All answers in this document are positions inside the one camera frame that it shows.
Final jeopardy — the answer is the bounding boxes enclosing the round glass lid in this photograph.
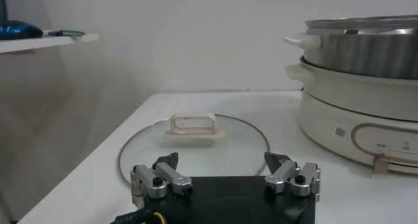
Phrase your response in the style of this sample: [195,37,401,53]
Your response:
[118,112,270,187]

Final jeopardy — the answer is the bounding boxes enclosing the white electric cooker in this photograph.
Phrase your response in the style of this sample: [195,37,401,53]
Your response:
[284,57,418,176]

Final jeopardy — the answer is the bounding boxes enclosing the steel steamer basket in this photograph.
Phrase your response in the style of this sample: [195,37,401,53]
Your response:
[283,15,418,80]

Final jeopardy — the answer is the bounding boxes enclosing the white rounded side table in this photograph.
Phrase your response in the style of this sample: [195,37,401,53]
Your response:
[0,33,99,55]

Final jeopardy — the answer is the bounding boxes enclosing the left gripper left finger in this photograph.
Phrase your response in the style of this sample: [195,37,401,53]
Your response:
[129,152,194,210]

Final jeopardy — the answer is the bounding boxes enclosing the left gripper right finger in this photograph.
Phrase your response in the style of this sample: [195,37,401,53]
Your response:
[263,151,322,202]

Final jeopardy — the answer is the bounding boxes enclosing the green and grey tool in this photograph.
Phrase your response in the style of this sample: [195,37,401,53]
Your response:
[48,29,86,38]

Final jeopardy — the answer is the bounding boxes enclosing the blue computer mouse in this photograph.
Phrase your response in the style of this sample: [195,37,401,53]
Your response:
[0,20,44,40]

